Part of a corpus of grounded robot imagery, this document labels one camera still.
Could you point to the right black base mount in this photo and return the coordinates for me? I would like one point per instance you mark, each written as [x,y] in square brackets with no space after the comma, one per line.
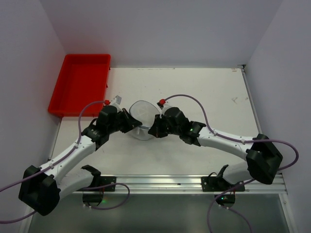
[215,183]

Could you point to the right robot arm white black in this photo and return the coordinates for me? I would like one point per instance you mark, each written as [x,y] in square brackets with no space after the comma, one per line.
[260,158]

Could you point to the aluminium mounting rail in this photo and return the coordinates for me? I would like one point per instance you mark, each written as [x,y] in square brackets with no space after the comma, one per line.
[188,184]

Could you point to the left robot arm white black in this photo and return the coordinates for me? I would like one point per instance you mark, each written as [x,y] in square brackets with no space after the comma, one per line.
[43,187]

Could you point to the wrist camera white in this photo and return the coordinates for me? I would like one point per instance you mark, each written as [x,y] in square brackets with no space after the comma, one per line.
[164,105]
[116,101]

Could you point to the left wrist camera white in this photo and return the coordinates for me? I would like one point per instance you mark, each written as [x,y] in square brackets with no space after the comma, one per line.
[116,101]

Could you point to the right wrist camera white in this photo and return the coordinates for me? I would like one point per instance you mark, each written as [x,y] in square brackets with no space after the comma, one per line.
[164,105]

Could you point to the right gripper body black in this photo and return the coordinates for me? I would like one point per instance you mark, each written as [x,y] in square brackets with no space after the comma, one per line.
[158,126]

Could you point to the white mesh laundry bag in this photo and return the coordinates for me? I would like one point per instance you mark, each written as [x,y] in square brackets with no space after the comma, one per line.
[144,112]

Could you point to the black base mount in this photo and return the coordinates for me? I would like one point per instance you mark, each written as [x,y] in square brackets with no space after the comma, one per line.
[215,183]
[94,195]

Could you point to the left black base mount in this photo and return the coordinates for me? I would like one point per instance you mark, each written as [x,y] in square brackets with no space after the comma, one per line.
[94,195]

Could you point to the red plastic tray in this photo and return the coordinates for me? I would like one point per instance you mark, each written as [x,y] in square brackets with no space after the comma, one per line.
[82,80]

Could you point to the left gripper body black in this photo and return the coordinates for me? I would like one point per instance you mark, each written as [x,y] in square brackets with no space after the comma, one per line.
[129,121]

